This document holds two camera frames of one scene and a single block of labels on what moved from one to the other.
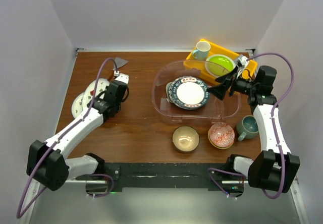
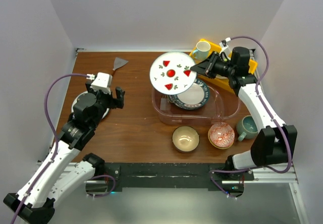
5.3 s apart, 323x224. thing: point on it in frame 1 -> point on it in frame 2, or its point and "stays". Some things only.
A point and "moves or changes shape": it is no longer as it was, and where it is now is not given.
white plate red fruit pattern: (89, 91) moves or changes shape
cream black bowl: (185, 138) stays
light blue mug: (201, 52) stays
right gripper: (219, 91) -> (206, 67)
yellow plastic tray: (197, 66) stays
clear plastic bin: (215, 111) stays
